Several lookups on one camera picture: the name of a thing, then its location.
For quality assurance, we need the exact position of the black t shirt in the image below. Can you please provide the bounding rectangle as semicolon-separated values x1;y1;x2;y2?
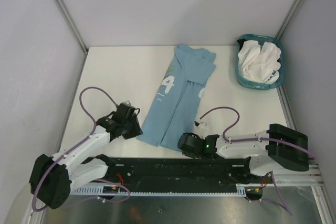
236;38;246;51

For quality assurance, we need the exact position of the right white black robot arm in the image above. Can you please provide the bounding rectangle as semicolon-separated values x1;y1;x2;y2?
177;124;312;183

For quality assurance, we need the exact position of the right aluminium frame post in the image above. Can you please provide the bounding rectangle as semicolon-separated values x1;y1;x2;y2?
275;0;305;40

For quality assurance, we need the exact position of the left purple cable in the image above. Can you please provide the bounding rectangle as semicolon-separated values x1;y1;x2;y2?
31;86;132;212

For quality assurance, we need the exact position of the teal laundry basket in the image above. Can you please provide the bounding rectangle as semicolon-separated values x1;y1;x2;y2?
235;34;285;90

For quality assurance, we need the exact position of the left aluminium frame post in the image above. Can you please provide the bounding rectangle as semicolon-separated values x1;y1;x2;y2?
54;0;88;54

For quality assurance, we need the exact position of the aluminium front rail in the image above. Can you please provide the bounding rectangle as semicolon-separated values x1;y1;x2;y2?
38;163;323;186

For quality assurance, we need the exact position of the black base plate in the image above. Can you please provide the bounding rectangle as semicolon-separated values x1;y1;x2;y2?
102;157;272;184

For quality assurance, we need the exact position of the aluminium frame post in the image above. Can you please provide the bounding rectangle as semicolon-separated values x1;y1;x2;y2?
275;0;305;40
54;0;88;54

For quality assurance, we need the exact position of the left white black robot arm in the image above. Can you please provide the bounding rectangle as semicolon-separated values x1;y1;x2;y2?
29;102;143;211

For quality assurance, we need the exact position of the light blue t shirt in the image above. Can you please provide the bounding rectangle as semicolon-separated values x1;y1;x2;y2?
137;45;216;151

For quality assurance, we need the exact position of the white t shirt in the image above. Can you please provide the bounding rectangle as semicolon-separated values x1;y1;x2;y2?
238;40;281;84

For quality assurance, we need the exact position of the grey slotted cable duct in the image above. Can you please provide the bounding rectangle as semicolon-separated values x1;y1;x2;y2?
70;184;256;197

